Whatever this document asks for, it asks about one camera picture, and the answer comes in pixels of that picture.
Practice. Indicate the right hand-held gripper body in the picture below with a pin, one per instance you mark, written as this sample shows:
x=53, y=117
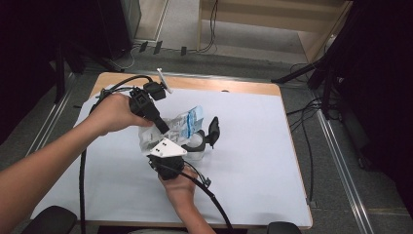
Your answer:
x=167, y=162

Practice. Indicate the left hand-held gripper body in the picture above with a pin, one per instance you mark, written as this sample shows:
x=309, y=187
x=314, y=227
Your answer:
x=142, y=100

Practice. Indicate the blue and white refill pouch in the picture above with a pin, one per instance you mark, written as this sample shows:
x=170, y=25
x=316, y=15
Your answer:
x=181, y=125

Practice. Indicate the person's right hand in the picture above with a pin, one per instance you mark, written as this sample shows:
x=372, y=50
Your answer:
x=178, y=190

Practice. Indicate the person's left hand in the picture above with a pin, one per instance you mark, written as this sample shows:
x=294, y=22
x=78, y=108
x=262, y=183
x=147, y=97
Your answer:
x=113, y=113

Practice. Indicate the black tape strip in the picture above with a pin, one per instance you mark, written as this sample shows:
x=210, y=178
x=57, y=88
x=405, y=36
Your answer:
x=143, y=46
x=157, y=47
x=183, y=51

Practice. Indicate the person's light trousers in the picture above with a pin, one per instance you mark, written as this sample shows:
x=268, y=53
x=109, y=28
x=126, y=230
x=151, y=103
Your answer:
x=156, y=232

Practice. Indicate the dark grey cabinet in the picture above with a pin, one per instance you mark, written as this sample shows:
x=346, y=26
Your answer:
x=125, y=22

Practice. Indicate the white table mat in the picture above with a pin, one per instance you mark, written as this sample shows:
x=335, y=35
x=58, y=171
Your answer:
x=253, y=156

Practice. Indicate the black metal stand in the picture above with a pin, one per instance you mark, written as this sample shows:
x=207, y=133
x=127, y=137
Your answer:
x=321, y=70
x=63, y=65

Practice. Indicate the light wooden shelf unit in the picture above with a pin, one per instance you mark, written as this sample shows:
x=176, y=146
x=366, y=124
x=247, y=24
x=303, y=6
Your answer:
x=259, y=19

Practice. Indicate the metal floor rail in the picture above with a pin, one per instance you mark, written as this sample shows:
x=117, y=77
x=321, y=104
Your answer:
x=344, y=169
x=48, y=113

